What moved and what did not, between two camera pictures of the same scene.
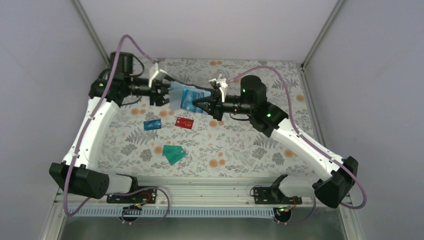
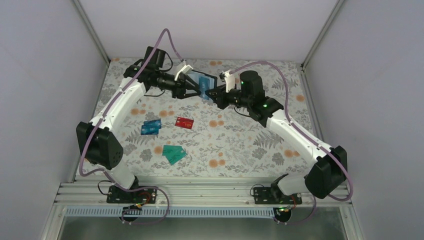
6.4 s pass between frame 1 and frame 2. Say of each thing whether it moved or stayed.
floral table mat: stayed
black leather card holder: moved
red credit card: stayed
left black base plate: stayed
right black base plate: stayed
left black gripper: moved
